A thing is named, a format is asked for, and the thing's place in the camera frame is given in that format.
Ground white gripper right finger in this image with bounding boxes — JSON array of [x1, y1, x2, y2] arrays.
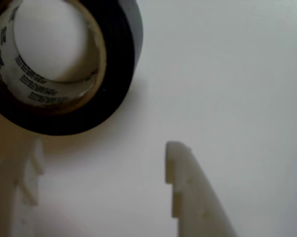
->
[[164, 140, 238, 237]]

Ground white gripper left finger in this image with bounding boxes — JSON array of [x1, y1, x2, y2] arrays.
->
[[0, 137, 45, 237]]

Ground black tape roll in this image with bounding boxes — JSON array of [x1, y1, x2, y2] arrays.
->
[[0, 0, 144, 137]]

